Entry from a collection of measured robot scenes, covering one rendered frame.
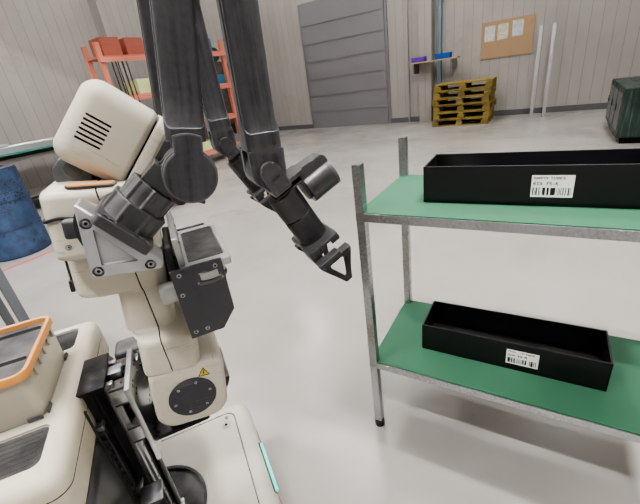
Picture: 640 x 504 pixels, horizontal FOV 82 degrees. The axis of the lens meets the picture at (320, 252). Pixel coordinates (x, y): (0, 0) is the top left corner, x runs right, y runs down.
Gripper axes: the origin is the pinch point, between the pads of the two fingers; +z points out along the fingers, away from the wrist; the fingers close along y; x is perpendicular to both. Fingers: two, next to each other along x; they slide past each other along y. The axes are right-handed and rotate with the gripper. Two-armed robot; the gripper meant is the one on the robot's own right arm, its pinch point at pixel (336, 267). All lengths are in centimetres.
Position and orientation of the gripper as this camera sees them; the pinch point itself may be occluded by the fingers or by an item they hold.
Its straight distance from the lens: 74.3
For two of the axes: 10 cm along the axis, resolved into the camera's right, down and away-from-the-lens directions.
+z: 5.1, 6.9, 5.1
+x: -7.5, 6.5, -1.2
